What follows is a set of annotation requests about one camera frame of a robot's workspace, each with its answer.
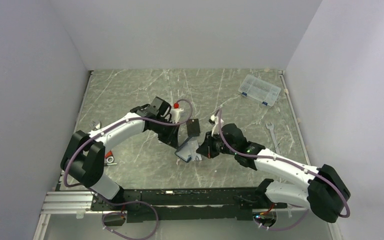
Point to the black VIP card stack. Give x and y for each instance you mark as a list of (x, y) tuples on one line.
[(193, 127)]

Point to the red utility knife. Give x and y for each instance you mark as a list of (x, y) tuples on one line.
[(109, 157)]

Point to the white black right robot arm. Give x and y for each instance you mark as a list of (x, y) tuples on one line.
[(319, 189)]

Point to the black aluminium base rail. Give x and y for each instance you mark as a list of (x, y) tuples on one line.
[(240, 203)]

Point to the clear plastic organizer box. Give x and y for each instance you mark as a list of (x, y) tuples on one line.
[(259, 90)]

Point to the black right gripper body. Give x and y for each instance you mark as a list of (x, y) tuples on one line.
[(219, 145)]

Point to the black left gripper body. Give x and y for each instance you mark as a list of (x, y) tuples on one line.
[(164, 132)]

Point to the silver open-end wrench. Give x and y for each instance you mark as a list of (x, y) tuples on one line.
[(271, 128)]

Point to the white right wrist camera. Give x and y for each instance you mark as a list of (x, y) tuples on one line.
[(216, 123)]

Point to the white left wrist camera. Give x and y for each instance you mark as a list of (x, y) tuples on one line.
[(175, 113)]

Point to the blue leather card holder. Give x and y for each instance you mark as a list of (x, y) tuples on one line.
[(187, 149)]

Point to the silver VIP card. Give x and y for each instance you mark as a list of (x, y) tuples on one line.
[(196, 157)]

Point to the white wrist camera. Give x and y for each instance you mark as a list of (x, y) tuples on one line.
[(175, 113), (216, 123)]

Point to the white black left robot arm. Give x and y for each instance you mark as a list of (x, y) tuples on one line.
[(84, 156)]

